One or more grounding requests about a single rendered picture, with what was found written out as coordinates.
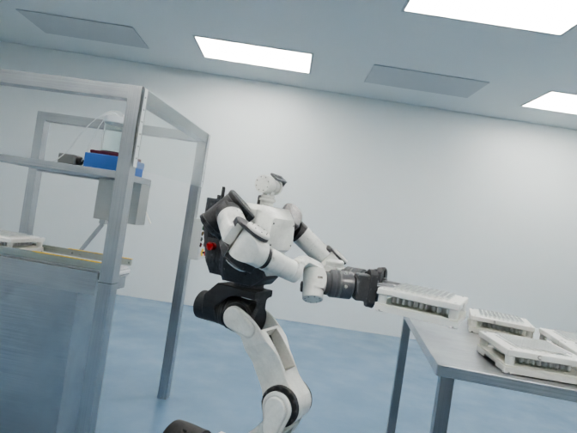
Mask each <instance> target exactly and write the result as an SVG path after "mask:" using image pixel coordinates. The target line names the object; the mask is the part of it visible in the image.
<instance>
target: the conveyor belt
mask: <svg viewBox="0 0 577 433"><path fill-rule="evenodd" d="M0 255H2V256H8V257H12V258H18V259H27V260H32V261H37V262H42V263H47V264H53V265H61V266H67V267H72V268H77V269H83V270H87V271H97V272H100V270H95V269H89V268H85V267H80V266H74V265H65V264H60V263H55V262H50V261H44V260H39V259H30V258H25V257H20V256H15V255H9V254H5V253H0ZM130 272H131V270H130V268H129V267H128V266H126V265H122V266H120V272H119V277H125V276H128V275H129V274H130Z"/></svg>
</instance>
